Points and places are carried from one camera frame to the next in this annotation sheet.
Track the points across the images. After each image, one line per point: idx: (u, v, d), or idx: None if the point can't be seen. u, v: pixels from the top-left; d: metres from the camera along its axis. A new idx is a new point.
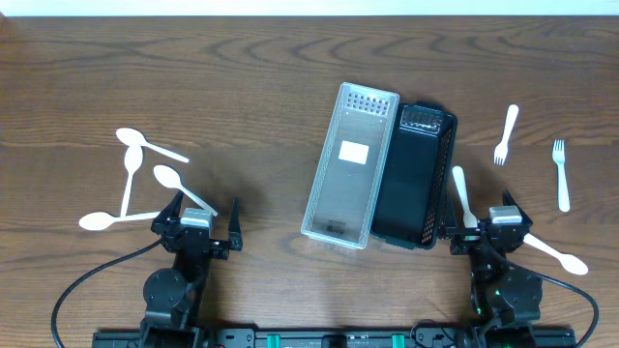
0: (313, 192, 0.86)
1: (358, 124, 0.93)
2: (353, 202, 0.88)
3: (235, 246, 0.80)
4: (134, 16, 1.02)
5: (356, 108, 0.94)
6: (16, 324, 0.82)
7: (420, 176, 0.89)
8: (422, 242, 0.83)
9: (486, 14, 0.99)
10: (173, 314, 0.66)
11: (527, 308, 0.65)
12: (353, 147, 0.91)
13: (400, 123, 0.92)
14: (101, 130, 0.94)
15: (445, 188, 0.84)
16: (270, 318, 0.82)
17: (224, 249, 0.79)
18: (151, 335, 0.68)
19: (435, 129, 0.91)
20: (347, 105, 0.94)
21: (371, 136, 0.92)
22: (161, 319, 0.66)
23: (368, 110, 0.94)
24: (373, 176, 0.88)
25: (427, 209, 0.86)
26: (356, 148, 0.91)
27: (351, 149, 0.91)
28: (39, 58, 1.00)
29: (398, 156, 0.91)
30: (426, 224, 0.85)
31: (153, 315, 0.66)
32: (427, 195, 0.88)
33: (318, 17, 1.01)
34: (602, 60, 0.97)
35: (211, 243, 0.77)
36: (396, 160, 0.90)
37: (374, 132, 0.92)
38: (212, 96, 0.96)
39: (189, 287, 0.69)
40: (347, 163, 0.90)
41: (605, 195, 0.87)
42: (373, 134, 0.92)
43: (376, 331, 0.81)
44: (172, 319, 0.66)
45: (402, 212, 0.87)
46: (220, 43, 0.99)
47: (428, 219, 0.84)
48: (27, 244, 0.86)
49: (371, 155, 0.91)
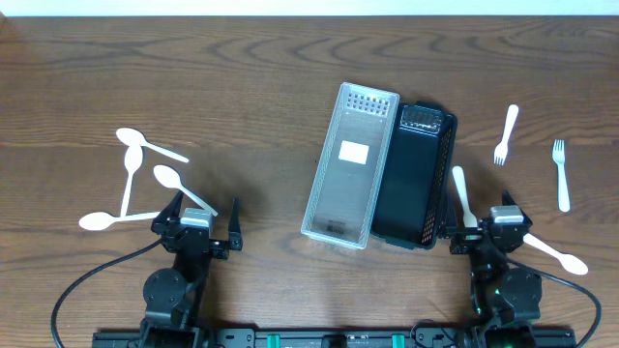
0: (313, 192, 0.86)
1: (358, 124, 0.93)
2: (353, 202, 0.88)
3: (235, 246, 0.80)
4: (134, 16, 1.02)
5: (356, 108, 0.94)
6: (15, 324, 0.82)
7: (420, 176, 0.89)
8: (422, 242, 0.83)
9: (485, 14, 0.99)
10: (173, 314, 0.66)
11: (527, 308, 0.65)
12: (353, 147, 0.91)
13: (400, 123, 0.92)
14: (101, 130, 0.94)
15: (445, 188, 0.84)
16: (270, 318, 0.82)
17: (224, 249, 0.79)
18: (151, 335, 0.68)
19: (435, 129, 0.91)
20: (347, 105, 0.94)
21: (371, 136, 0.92)
22: (160, 318, 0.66)
23: (368, 110, 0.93)
24: (373, 176, 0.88)
25: (427, 209, 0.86)
26: (356, 148, 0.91)
27: (351, 149, 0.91)
28: (39, 58, 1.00)
29: (398, 156, 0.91)
30: (426, 224, 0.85)
31: (153, 314, 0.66)
32: (427, 195, 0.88)
33: (318, 17, 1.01)
34: (602, 60, 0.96)
35: (210, 243, 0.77)
36: (397, 160, 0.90)
37: (375, 132, 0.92)
38: (212, 96, 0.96)
39: (189, 287, 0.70)
40: (347, 163, 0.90)
41: (605, 195, 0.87)
42: (373, 134, 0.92)
43: (377, 331, 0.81)
44: (172, 319, 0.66)
45: (402, 212, 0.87)
46: (220, 42, 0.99)
47: (428, 219, 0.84)
48: (27, 244, 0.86)
49: (371, 155, 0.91)
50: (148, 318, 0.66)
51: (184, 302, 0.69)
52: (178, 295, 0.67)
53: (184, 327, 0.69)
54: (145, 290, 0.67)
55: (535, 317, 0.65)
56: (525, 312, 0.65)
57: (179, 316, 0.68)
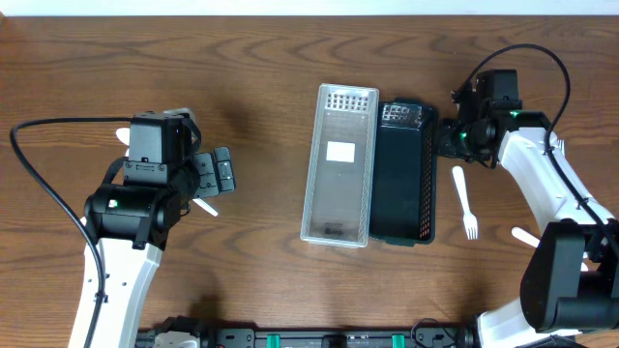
0: (309, 192, 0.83)
1: (341, 123, 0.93)
2: (350, 202, 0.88)
3: (225, 177, 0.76)
4: (133, 15, 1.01)
5: (337, 107, 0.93)
6: (18, 324, 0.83)
7: (410, 172, 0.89)
8: (422, 237, 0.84)
9: (486, 14, 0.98)
10: (164, 134, 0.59)
11: (507, 77, 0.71)
12: (340, 147, 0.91)
13: (382, 121, 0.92)
14: (100, 130, 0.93)
15: (434, 187, 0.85)
16: (270, 318, 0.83)
17: (214, 176, 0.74)
18: (118, 187, 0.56)
19: (418, 123, 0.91)
20: (328, 105, 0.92)
21: (357, 134, 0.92)
22: (146, 134, 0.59)
23: (350, 108, 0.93)
24: (364, 174, 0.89)
25: (421, 204, 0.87)
26: (342, 147, 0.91)
27: (338, 149, 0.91)
28: (39, 57, 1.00)
29: (386, 155, 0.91)
30: (421, 218, 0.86)
31: (142, 118, 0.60)
32: (420, 189, 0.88)
33: (318, 17, 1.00)
34: (603, 59, 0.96)
35: (218, 160, 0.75)
36: (385, 159, 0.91)
37: (359, 130, 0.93)
38: (212, 95, 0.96)
39: (187, 124, 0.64)
40: (337, 164, 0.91)
41: (605, 197, 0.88)
42: (358, 132, 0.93)
43: (376, 331, 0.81)
44: (164, 145, 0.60)
45: (397, 209, 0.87)
46: (220, 42, 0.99)
47: (424, 214, 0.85)
48: (27, 244, 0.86)
49: (359, 154, 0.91)
50: (134, 122, 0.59)
51: (176, 141, 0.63)
52: (172, 145, 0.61)
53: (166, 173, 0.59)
54: (11, 139, 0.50)
55: (514, 84, 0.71)
56: (500, 73, 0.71)
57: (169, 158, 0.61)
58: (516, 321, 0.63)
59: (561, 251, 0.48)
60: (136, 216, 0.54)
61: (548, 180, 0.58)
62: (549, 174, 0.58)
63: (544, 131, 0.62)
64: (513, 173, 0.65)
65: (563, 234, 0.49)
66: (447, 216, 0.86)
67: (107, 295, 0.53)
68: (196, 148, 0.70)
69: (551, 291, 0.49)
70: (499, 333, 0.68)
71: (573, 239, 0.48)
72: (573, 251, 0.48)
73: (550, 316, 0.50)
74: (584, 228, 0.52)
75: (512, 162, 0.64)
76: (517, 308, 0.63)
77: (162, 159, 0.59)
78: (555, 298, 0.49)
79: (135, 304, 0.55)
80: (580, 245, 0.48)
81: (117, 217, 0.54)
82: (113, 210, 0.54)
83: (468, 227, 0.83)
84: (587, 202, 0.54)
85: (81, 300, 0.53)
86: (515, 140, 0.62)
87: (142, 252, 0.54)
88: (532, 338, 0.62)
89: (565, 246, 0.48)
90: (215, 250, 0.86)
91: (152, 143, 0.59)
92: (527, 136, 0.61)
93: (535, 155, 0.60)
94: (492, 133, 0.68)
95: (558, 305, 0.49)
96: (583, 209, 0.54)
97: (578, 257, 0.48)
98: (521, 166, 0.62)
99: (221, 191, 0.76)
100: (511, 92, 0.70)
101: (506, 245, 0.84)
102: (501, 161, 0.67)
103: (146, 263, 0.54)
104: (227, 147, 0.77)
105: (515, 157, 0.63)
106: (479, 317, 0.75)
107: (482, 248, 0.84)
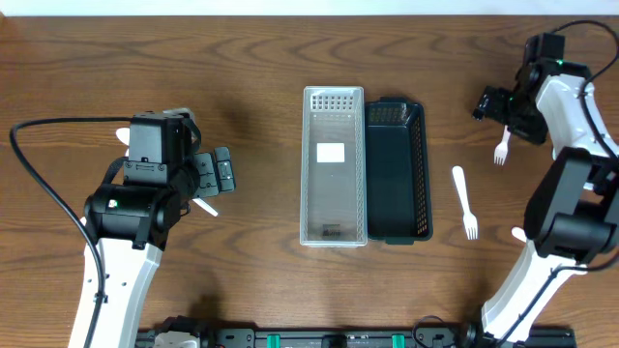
0: (303, 192, 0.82)
1: (330, 123, 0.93)
2: (345, 202, 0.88)
3: (225, 176, 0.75)
4: (134, 16, 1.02)
5: (323, 108, 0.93)
6: (16, 325, 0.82)
7: (402, 169, 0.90)
8: (419, 233, 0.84)
9: (485, 14, 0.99)
10: (164, 133, 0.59)
11: (555, 40, 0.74)
12: (331, 149, 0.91)
13: (369, 121, 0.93)
14: (101, 130, 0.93)
15: (428, 186, 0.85)
16: (270, 318, 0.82)
17: (214, 176, 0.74)
18: (119, 187, 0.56)
19: (405, 120, 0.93)
20: (313, 108, 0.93)
21: (345, 134, 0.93)
22: (145, 134, 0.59)
23: (337, 109, 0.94)
24: (357, 174, 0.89)
25: (416, 201, 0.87)
26: (332, 148, 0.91)
27: (328, 150, 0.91)
28: (40, 57, 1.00)
29: (377, 153, 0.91)
30: (418, 215, 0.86)
31: (141, 117, 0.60)
32: (414, 186, 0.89)
33: (317, 17, 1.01)
34: (603, 59, 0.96)
35: (218, 160, 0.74)
36: (377, 159, 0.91)
37: (347, 130, 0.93)
38: (211, 94, 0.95)
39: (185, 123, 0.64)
40: (329, 165, 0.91)
41: None
42: (346, 131, 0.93)
43: (377, 331, 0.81)
44: (165, 143, 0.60)
45: (393, 207, 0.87)
46: (220, 42, 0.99)
47: (420, 210, 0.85)
48: (27, 244, 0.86)
49: (350, 154, 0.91)
50: (134, 121, 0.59)
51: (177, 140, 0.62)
52: (172, 145, 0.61)
53: (166, 173, 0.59)
54: (11, 137, 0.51)
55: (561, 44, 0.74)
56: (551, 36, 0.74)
57: (169, 157, 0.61)
58: (520, 272, 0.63)
59: (567, 173, 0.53)
60: (136, 215, 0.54)
61: (573, 114, 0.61)
62: (576, 113, 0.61)
63: (583, 80, 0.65)
64: (544, 113, 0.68)
65: (574, 158, 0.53)
66: (447, 216, 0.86)
67: (106, 295, 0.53)
68: (196, 148, 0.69)
69: (551, 207, 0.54)
70: (493, 314, 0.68)
71: (582, 162, 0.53)
72: (579, 174, 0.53)
73: (546, 228, 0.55)
74: (595, 160, 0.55)
75: (546, 103, 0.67)
76: (520, 262, 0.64)
77: (162, 159, 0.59)
78: (553, 214, 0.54)
79: (135, 303, 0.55)
80: (586, 170, 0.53)
81: (117, 216, 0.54)
82: (112, 210, 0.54)
83: (468, 226, 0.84)
84: (604, 139, 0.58)
85: (81, 300, 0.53)
86: (553, 83, 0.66)
87: (142, 252, 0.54)
88: (543, 277, 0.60)
89: (574, 166, 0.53)
90: (215, 249, 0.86)
91: (152, 144, 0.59)
92: (562, 82, 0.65)
93: (567, 97, 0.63)
94: (536, 77, 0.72)
95: (556, 220, 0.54)
96: (598, 143, 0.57)
97: (582, 181, 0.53)
98: (553, 105, 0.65)
99: (221, 191, 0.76)
100: (558, 51, 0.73)
101: (506, 245, 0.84)
102: (538, 101, 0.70)
103: (146, 263, 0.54)
104: (227, 146, 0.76)
105: (550, 98, 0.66)
106: (484, 305, 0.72)
107: (482, 248, 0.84)
